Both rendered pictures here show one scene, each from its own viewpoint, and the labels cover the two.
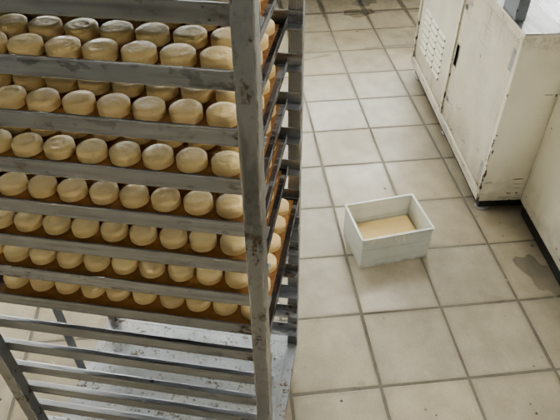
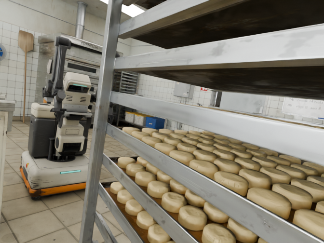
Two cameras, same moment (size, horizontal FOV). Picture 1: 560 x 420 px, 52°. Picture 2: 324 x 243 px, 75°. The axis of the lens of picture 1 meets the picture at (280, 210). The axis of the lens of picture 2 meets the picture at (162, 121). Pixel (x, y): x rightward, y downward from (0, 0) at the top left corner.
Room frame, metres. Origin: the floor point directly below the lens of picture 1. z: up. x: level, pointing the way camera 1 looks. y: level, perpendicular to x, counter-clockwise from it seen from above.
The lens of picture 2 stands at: (1.39, 0.50, 1.07)
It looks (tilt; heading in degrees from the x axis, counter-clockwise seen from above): 7 degrees down; 225
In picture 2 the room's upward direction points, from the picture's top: 9 degrees clockwise
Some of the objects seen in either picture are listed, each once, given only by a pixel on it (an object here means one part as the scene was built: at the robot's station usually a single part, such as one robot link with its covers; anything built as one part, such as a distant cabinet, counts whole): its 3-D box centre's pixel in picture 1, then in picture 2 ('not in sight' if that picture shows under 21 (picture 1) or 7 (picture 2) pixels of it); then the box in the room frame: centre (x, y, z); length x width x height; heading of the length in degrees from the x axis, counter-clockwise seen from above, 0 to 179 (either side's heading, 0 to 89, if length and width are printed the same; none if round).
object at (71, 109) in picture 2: not in sight; (75, 116); (0.59, -1.42, 0.77); 0.28 x 0.16 x 0.22; 177
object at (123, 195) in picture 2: not in sight; (126, 196); (1.04, 0.06, 0.78); 0.05 x 0.05 x 0.02
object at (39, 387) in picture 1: (145, 399); not in sight; (0.73, 0.33, 0.42); 0.64 x 0.03 x 0.03; 80
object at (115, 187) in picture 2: (278, 207); (118, 187); (1.03, 0.00, 0.78); 0.05 x 0.05 x 0.02
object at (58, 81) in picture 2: not in sight; (60, 66); (0.82, -1.26, 1.18); 0.11 x 0.06 x 0.43; 177
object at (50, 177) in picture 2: not in sight; (60, 168); (0.58, -1.71, 0.16); 0.67 x 0.64 x 0.25; 87
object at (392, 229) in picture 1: (386, 230); not in sight; (1.67, -0.43, 0.08); 0.30 x 0.22 x 0.16; 103
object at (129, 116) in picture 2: not in sight; (134, 116); (-2.39, -4.48, 0.36); 0.47 x 0.39 x 0.26; 4
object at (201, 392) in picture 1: (138, 379); not in sight; (0.73, 0.33, 0.51); 0.64 x 0.03 x 0.03; 80
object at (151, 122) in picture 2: not in sight; (155, 122); (-2.47, -3.63, 0.36); 0.47 x 0.38 x 0.26; 7
